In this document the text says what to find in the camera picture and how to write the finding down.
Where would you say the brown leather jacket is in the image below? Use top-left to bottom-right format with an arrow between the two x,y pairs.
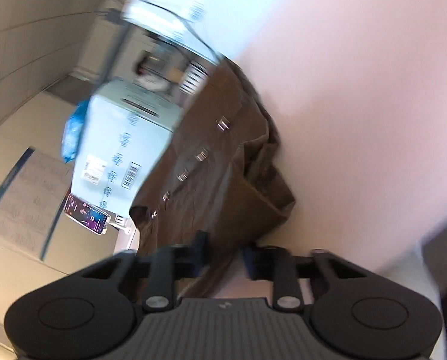
129,59 -> 295,297

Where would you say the white phone stand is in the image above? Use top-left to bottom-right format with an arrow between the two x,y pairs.
108,213 -> 140,254

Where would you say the smartphone with lit screen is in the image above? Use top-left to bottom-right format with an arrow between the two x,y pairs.
63,193 -> 110,236

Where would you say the large light blue carton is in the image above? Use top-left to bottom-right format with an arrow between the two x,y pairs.
71,78 -> 182,217

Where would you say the blue plastic package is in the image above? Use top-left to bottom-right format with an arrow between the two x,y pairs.
61,99 -> 90,164

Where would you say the black striped white bowl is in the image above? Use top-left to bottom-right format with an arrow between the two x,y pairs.
180,58 -> 215,95

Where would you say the wall poster blue border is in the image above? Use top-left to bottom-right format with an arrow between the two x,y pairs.
0,147 -> 73,261

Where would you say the black USB cable short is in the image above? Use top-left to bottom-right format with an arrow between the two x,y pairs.
139,0 -> 222,63

